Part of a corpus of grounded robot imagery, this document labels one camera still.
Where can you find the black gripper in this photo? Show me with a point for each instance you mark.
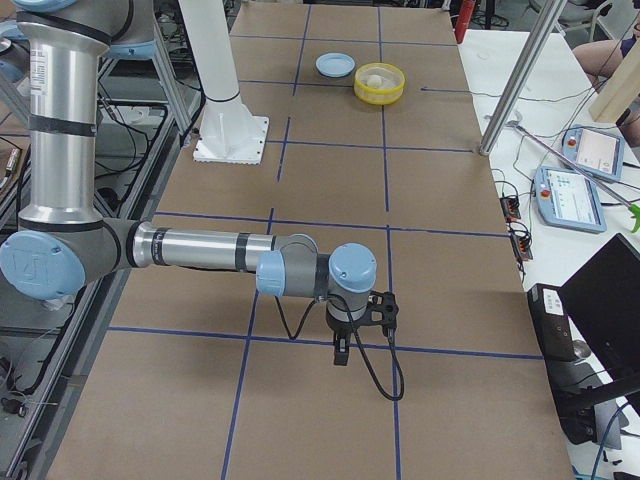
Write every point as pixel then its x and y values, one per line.
pixel 341 331

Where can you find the white steamed bun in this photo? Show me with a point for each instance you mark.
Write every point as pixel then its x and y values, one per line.
pixel 374 81

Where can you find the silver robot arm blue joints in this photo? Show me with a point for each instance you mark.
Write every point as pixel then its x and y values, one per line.
pixel 67 40

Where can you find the yellow bamboo steamer basket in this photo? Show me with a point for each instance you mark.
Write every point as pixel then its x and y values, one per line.
pixel 391 90

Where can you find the orange black usb hub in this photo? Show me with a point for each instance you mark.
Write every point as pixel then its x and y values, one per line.
pixel 510 206

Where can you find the black desktop computer box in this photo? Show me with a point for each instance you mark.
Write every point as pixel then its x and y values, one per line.
pixel 583 403

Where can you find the black computer monitor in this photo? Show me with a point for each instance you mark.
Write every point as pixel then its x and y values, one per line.
pixel 602 299

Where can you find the near teach pendant tablet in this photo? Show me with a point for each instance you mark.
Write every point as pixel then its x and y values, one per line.
pixel 566 199

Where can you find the teach pendant tablet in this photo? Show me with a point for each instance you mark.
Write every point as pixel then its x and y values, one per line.
pixel 596 151
pixel 566 199

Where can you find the light blue plate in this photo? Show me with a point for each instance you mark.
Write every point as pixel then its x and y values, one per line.
pixel 335 65

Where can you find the metal reacher grabber stick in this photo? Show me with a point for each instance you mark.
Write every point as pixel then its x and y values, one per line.
pixel 633 209

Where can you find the far teach pendant tablet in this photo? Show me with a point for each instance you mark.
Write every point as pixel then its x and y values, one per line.
pixel 596 151

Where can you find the red cylinder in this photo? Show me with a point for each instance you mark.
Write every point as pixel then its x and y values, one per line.
pixel 465 14

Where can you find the wooden beam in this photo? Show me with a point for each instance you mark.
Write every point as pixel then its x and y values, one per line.
pixel 620 90

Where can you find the seated person beige shirt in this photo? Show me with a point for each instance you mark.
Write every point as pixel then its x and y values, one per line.
pixel 601 58

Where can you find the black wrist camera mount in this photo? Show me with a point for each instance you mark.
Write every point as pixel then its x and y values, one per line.
pixel 381 311

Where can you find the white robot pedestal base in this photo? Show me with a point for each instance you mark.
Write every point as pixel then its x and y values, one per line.
pixel 228 132

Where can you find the aluminium side frame rail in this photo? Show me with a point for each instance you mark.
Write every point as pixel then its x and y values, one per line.
pixel 75 310

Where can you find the aluminium frame post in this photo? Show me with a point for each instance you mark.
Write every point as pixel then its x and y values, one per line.
pixel 524 65

